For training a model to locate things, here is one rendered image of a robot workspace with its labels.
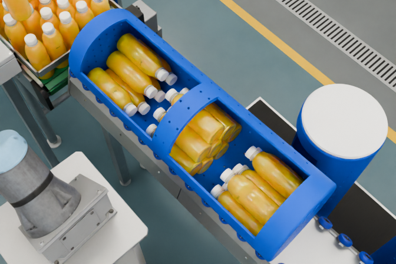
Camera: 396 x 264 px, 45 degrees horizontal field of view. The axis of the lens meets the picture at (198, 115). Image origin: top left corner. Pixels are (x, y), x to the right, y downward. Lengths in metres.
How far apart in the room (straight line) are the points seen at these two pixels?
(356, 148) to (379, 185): 1.18
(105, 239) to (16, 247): 0.23
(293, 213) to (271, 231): 0.07
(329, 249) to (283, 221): 0.34
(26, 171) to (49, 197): 0.08
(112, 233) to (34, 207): 0.24
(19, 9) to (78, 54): 0.26
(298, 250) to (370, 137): 0.42
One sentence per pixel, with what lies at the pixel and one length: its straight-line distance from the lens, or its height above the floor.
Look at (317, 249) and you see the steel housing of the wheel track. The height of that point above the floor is 0.93.
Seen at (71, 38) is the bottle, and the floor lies 1.02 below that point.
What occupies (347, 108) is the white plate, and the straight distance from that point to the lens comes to 1.66.
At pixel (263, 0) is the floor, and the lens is 3.32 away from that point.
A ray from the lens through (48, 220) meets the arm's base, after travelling 1.17.
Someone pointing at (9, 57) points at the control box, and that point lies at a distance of 1.72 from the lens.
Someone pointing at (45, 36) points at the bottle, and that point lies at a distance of 1.77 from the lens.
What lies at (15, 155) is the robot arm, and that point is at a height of 1.42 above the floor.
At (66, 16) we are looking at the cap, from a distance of 1.77.
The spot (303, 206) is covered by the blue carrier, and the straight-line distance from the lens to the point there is 1.26.
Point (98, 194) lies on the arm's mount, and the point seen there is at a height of 1.31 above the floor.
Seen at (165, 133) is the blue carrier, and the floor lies 1.18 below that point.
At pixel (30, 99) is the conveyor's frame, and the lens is 2.37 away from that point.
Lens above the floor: 2.39
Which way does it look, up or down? 60 degrees down
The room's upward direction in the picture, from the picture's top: 2 degrees clockwise
